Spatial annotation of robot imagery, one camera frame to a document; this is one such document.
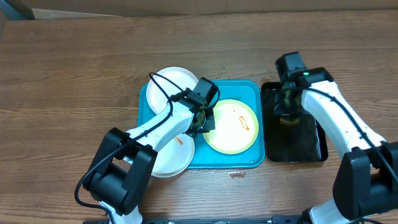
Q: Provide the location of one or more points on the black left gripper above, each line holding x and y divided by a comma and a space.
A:
210, 124

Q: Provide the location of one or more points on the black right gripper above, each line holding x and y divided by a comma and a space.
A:
288, 112

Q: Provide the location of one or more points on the green yellow sponge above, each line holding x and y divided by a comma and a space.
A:
289, 121

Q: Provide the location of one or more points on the yellow plate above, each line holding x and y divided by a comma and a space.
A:
236, 127

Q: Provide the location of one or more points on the white plate with red ring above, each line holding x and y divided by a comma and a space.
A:
180, 76

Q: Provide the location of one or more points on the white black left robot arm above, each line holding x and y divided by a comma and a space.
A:
119, 173

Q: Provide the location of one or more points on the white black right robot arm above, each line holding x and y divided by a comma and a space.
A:
366, 182

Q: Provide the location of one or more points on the blue plastic tray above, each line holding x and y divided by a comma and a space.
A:
206, 157

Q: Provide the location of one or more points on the black water tray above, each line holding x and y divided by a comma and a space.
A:
301, 141

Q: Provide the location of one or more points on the white plate with orange streak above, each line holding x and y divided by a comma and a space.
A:
174, 157

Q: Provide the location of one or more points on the brown cardboard backdrop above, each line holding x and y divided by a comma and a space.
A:
196, 7

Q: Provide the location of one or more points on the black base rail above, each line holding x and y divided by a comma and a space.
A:
278, 219

